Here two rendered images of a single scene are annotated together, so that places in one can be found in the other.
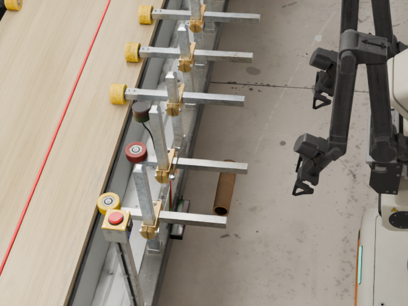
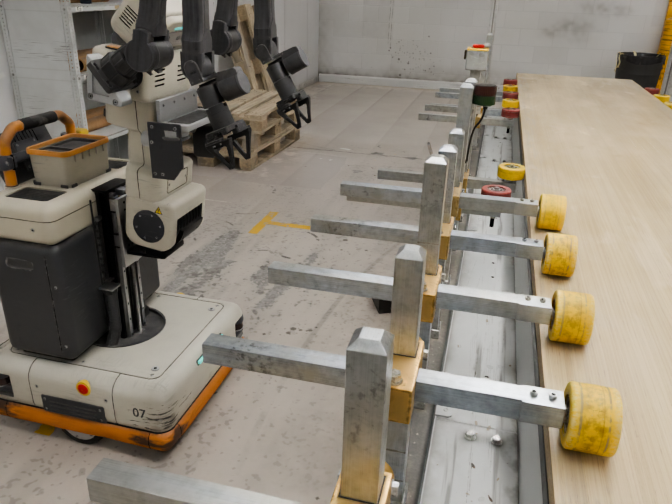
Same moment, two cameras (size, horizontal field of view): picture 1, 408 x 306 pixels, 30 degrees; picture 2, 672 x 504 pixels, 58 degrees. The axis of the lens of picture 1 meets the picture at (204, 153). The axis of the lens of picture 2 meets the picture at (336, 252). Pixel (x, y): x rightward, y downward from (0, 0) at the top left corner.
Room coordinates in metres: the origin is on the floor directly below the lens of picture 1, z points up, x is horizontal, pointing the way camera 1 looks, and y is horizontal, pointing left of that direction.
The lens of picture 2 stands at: (3.51, -0.18, 1.41)
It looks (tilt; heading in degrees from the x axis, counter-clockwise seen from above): 24 degrees down; 180
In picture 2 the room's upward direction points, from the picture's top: 2 degrees clockwise
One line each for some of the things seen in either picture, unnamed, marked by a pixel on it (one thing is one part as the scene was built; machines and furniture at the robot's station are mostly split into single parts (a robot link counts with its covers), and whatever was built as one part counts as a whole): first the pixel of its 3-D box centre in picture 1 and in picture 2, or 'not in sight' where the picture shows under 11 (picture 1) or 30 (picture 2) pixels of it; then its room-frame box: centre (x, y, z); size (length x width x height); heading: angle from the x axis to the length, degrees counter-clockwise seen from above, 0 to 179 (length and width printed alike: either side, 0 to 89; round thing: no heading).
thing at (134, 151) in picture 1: (137, 158); (494, 207); (1.92, 0.25, 0.85); 0.08 x 0.08 x 0.11
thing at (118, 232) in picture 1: (118, 226); (476, 59); (1.36, 0.27, 1.18); 0.07 x 0.07 x 0.08; 76
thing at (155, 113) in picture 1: (161, 154); (457, 171); (1.86, 0.15, 0.93); 0.04 x 0.04 x 0.48; 76
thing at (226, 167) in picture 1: (189, 164); (422, 202); (1.88, 0.06, 0.84); 0.43 x 0.03 x 0.04; 76
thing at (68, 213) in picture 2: not in sight; (89, 242); (1.64, -1.01, 0.59); 0.55 x 0.34 x 0.83; 166
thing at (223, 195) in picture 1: (225, 187); not in sight; (2.41, -0.09, 0.04); 0.30 x 0.08 x 0.08; 166
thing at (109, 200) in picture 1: (110, 210); (509, 182); (1.69, 0.35, 0.85); 0.08 x 0.08 x 0.11
